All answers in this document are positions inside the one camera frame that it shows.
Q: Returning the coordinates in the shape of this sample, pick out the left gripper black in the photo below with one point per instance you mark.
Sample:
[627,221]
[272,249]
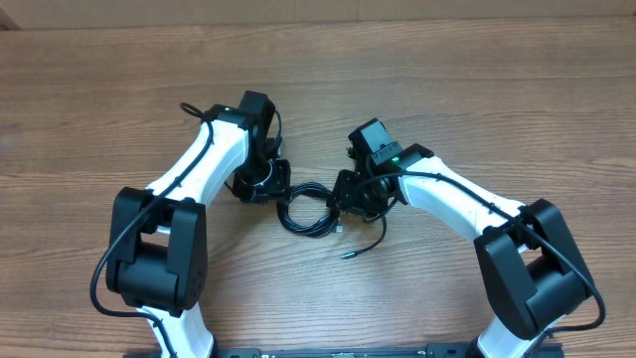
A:
[278,187]

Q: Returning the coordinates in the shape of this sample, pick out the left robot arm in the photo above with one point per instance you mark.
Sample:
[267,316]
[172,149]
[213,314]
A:
[157,257]

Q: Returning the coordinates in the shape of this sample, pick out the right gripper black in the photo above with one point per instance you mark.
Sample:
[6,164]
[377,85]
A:
[345,200]

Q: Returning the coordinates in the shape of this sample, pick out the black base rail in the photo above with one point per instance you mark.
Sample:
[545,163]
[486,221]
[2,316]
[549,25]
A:
[343,353]

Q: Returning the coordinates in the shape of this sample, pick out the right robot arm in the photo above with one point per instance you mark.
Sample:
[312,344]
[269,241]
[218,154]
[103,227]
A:
[532,269]

